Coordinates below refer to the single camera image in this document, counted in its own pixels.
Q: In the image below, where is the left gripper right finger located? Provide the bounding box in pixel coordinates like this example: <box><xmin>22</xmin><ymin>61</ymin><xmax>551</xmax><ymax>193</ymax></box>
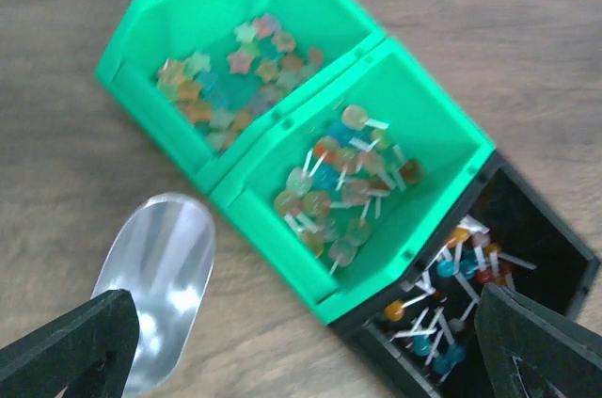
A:
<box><xmin>474</xmin><ymin>283</ymin><xmax>601</xmax><ymax>397</ymax></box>

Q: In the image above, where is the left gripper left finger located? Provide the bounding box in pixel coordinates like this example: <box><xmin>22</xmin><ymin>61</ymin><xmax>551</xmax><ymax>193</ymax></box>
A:
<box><xmin>1</xmin><ymin>290</ymin><xmax>139</xmax><ymax>397</ymax></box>

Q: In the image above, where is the black lollipop bin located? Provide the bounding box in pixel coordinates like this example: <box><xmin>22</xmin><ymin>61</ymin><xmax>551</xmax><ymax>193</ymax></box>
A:
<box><xmin>331</xmin><ymin>153</ymin><xmax>601</xmax><ymax>397</ymax></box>

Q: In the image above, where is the silver metal scoop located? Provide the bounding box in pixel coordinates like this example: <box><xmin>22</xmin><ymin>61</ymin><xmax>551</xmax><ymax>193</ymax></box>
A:
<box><xmin>92</xmin><ymin>192</ymin><xmax>216</xmax><ymax>397</ymax></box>

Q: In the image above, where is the green two-compartment candy bin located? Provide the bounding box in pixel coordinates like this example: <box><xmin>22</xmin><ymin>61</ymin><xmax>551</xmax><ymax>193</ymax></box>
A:
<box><xmin>96</xmin><ymin>0</ymin><xmax>495</xmax><ymax>324</ymax></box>

